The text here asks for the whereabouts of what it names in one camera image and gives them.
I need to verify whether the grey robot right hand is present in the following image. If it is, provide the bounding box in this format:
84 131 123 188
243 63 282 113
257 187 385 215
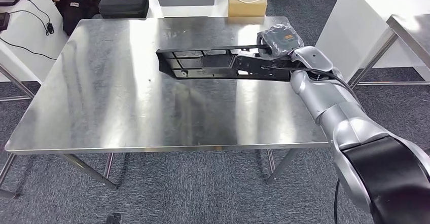
257 23 305 58

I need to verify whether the black plastic panel part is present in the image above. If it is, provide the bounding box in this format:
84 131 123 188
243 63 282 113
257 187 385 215
156 44 281 81

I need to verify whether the cardboard box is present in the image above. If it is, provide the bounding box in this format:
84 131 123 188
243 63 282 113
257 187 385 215
228 0 268 18

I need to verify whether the black hard case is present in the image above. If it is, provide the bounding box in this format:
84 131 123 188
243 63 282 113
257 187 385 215
98 0 150 19

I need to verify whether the black power adapter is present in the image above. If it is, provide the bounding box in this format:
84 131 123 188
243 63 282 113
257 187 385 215
0 12 11 32

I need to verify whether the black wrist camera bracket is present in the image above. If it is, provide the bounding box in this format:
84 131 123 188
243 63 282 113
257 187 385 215
235 55 294 82

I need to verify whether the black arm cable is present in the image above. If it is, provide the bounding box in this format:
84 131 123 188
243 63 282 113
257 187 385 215
262 65 369 224

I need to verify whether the black power cable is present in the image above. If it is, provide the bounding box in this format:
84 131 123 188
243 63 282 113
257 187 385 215
0 0 57 61

